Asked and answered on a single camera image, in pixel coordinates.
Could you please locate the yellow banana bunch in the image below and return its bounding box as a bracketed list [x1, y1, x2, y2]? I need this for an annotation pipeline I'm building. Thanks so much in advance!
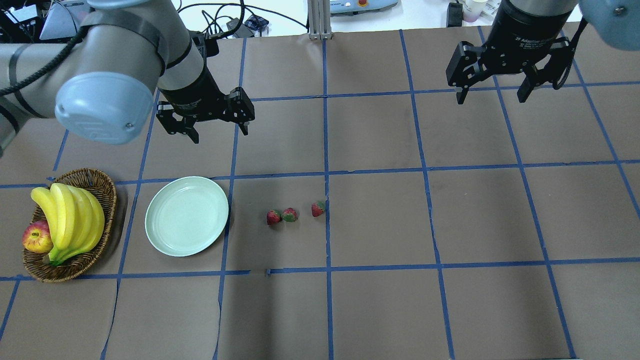
[30, 183, 106, 267]

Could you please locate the aluminium frame post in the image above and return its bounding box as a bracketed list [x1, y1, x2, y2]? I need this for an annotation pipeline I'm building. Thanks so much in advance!
[306, 0, 334, 41]

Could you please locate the red yellow apple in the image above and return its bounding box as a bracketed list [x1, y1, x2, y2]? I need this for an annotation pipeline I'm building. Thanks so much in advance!
[22, 219, 54, 255]

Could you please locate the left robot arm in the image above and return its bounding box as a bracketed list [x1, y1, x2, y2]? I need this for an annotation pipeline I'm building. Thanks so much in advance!
[1, 0, 256, 154]

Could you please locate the light green plate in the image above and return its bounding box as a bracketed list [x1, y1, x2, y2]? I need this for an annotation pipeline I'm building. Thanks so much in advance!
[144, 176, 230, 257]

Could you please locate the black power adapter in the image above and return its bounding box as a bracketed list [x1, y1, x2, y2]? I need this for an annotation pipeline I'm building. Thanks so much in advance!
[226, 17, 255, 38]

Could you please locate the wicker basket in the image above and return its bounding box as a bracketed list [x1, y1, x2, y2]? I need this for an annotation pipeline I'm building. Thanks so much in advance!
[22, 168, 118, 283]

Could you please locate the white paper cup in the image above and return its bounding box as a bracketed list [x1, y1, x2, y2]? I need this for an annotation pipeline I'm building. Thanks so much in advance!
[461, 0, 488, 23]

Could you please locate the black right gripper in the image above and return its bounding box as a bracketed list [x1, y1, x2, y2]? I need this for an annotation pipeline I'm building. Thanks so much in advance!
[445, 14, 575, 105]

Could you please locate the strawberry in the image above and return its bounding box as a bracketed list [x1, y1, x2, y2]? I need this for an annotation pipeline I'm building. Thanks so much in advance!
[281, 207, 298, 223]
[310, 200, 326, 218]
[266, 209, 282, 226]

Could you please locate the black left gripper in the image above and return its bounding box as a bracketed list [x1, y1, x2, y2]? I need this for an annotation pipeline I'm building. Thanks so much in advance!
[156, 70, 256, 144]

